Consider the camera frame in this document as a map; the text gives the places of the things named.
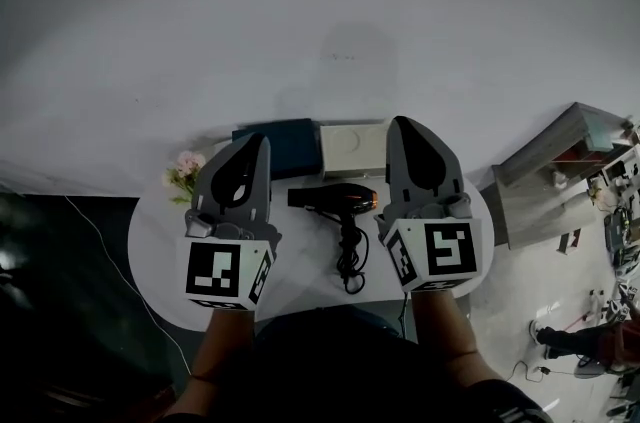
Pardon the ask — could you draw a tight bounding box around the black floor cable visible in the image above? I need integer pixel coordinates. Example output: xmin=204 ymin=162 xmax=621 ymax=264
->
xmin=511 ymin=359 xmax=552 ymax=383

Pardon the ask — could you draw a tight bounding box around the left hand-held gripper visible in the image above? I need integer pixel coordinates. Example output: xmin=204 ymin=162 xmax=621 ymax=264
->
xmin=176 ymin=132 xmax=284 ymax=313

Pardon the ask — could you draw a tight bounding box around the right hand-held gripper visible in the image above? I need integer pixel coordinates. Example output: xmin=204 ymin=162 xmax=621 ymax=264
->
xmin=374 ymin=115 xmax=484 ymax=294

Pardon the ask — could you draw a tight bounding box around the grey wooden cabinet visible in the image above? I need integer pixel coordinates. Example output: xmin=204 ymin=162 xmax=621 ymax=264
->
xmin=491 ymin=101 xmax=640 ymax=252

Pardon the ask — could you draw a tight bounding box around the black hair dryer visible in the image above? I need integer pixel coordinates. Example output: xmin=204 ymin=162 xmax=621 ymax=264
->
xmin=287 ymin=183 xmax=380 ymax=296

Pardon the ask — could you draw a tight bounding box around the person's right forearm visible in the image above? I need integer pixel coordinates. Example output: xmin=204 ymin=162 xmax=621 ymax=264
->
xmin=406 ymin=288 xmax=507 ymax=388

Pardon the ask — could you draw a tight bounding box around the person's left forearm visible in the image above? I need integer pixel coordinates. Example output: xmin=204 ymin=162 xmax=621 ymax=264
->
xmin=188 ymin=304 xmax=262 ymax=383

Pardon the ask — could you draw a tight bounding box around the person's dark clothing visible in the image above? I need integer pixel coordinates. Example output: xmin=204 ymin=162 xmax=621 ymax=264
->
xmin=162 ymin=304 xmax=554 ymax=423

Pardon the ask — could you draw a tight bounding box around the beige box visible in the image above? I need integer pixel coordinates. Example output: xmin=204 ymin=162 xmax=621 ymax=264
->
xmin=319 ymin=120 xmax=394 ymax=181

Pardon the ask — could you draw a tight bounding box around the dark blue box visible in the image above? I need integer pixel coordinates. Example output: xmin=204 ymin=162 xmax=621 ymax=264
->
xmin=232 ymin=117 xmax=324 ymax=181

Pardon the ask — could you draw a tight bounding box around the pink flower bunch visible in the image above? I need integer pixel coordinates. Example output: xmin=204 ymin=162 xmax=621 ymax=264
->
xmin=161 ymin=149 xmax=209 ymax=207

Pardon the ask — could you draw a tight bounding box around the white round table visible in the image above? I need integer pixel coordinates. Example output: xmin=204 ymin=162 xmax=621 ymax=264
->
xmin=127 ymin=120 xmax=496 ymax=333

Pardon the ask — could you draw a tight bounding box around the thin white cable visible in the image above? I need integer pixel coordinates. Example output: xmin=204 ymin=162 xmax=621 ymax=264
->
xmin=63 ymin=194 xmax=194 ymax=378

